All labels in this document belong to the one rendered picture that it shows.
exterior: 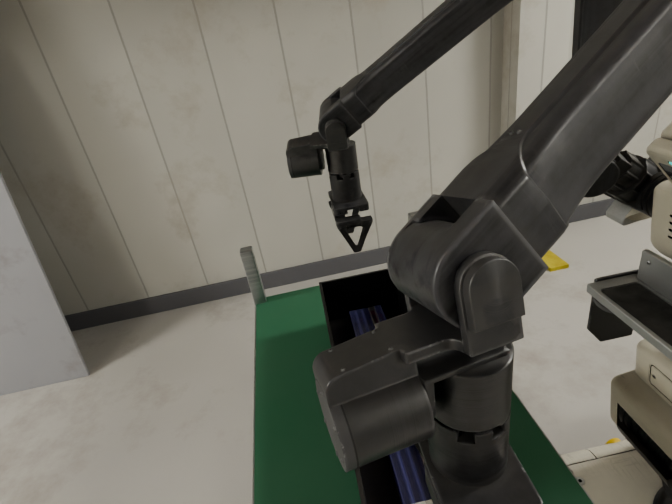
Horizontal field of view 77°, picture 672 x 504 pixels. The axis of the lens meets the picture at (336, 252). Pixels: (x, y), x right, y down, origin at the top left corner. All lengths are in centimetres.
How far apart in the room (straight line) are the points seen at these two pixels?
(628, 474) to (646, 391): 57
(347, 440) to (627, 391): 88
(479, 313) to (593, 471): 137
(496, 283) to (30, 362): 284
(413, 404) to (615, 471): 137
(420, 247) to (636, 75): 16
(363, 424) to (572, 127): 21
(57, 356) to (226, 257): 109
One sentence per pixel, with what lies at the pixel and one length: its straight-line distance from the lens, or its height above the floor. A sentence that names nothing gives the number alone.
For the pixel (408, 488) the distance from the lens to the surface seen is 64.
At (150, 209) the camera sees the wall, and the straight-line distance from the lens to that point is 285.
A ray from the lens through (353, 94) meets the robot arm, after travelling 73.
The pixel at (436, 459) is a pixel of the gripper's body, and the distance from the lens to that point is 35.
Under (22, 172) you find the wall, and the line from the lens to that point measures 301.
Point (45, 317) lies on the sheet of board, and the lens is 279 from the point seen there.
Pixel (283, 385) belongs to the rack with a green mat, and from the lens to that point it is 86.
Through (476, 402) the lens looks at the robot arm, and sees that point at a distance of 29.
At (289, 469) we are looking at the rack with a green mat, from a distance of 74.
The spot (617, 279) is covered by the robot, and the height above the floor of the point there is 104.
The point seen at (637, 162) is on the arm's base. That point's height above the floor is 123.
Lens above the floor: 154
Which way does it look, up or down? 28 degrees down
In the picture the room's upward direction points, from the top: 10 degrees counter-clockwise
